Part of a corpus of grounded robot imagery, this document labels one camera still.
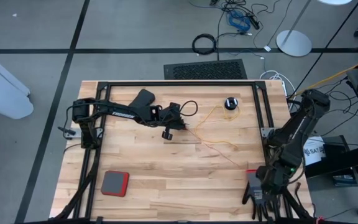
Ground yellow floor cable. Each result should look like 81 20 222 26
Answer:
296 54 358 96

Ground coiled blue floor cable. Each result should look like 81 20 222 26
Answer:
227 11 252 34

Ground black fabric pouch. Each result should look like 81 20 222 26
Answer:
128 88 156 110

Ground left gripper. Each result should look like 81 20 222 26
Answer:
161 102 191 141

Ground grey and black work glove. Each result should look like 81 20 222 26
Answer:
241 169 275 222

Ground blue box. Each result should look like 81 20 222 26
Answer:
333 175 358 187

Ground thin red cord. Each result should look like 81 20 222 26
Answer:
186 128 245 170

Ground thin black slanted pole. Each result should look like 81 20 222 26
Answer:
290 0 358 97

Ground black side cart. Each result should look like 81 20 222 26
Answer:
303 67 358 215

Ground black aluminium table frame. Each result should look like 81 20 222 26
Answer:
54 80 315 224

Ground long black floor cable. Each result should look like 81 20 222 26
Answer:
216 9 229 62

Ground brown strap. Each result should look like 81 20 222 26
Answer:
294 181 304 205

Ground black power strip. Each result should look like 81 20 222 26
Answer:
247 14 261 31

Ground coiled black floor cable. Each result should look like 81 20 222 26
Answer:
191 33 218 56

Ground white floor cables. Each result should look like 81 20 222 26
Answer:
259 70 296 97

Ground white labelled box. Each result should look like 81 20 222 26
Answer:
303 136 326 167

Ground white plastic bin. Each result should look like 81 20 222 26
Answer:
0 43 35 119

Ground grey pad with red edge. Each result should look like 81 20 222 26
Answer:
100 170 130 197

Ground thin yellow cord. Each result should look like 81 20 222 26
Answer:
194 105 245 151

